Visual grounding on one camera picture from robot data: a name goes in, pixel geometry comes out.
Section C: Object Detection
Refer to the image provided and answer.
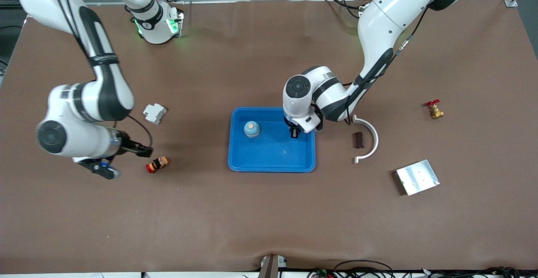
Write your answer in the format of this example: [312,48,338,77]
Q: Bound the brass valve red handle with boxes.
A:
[425,99,445,120]

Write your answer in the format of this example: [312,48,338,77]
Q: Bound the grey table edge bracket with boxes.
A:
[257,254,288,278]

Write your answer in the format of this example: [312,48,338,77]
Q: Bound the silver metal plate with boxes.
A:
[394,159,440,196]

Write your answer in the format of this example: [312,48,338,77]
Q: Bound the black cable bundle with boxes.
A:
[422,266,524,278]

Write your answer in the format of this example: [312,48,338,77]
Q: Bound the blue plastic tray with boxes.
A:
[228,107,316,173]

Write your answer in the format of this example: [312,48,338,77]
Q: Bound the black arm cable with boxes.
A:
[113,114,153,149]
[394,8,430,60]

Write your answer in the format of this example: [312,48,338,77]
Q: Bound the blue bell cream button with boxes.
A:
[243,121,261,138]

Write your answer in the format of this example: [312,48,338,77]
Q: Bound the white circuit breaker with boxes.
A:
[142,103,168,125]

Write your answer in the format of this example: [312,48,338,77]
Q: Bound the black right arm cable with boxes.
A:
[113,114,153,149]

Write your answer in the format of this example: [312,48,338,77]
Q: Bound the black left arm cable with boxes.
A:
[394,8,430,60]

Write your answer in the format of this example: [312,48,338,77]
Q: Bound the red yellow emergency stop button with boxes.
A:
[145,156,170,174]

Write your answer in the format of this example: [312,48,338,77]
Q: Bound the white curved plastic piece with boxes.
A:
[351,114,379,164]

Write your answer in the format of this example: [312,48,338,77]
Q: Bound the black cable loop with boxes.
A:
[306,259,396,278]

